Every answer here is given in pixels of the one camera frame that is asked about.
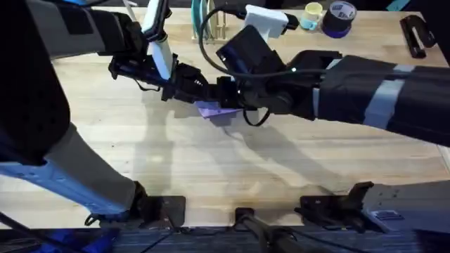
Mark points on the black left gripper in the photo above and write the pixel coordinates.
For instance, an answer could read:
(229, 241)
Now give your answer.
(186, 82)

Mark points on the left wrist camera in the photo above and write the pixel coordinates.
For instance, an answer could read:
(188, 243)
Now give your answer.
(160, 52)

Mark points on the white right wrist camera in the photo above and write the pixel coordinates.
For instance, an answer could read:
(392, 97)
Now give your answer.
(267, 19)

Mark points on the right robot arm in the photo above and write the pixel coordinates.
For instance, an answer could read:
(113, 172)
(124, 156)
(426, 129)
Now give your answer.
(415, 98)

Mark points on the black right wrist plate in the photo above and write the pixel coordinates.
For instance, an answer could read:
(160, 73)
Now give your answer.
(249, 52)

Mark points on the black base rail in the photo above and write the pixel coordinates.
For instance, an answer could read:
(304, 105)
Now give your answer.
(211, 240)

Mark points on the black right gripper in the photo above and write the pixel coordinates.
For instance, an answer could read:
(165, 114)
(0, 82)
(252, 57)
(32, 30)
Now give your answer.
(281, 95)

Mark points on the black camera stand pole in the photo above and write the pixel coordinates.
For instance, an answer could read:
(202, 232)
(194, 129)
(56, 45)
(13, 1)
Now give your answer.
(260, 228)

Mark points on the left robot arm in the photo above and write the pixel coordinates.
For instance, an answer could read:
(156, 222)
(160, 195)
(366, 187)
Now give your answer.
(31, 105)

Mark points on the wooden peg rack with plates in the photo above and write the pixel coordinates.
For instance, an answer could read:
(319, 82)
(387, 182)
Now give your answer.
(207, 21)

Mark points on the yellow and teal cup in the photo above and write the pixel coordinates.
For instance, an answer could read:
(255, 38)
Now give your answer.
(311, 15)

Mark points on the dark tape roll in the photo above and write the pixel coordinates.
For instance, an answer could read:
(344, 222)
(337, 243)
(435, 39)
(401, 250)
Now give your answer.
(338, 19)

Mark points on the black hand tool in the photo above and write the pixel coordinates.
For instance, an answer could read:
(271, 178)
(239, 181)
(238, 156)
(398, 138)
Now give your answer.
(415, 37)

